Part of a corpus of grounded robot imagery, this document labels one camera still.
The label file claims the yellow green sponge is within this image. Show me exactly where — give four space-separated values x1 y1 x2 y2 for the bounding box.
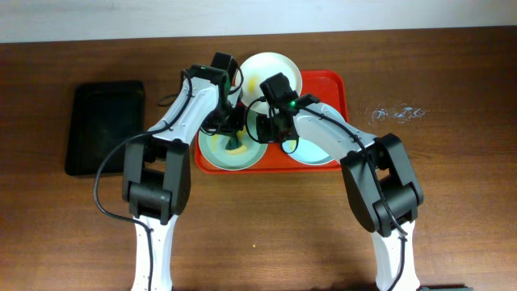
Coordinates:
225 130 247 155

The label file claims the pale green plate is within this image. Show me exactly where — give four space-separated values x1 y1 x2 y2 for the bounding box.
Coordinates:
197 110 267 171

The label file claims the cream white plate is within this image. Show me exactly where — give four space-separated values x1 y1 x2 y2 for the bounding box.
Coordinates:
236 52 302 107

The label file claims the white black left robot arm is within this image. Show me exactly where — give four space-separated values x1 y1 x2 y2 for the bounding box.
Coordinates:
122 61 242 290

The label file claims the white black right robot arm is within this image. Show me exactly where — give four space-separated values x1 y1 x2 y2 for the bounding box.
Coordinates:
264 92 423 290

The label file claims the red plastic tray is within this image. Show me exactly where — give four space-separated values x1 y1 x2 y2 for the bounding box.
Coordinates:
195 70 348 175

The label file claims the black plastic tray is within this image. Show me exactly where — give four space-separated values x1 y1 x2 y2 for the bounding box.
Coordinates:
65 80 145 176

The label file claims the light blue plate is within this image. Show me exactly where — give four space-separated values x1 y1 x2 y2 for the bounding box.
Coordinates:
280 103 345 166

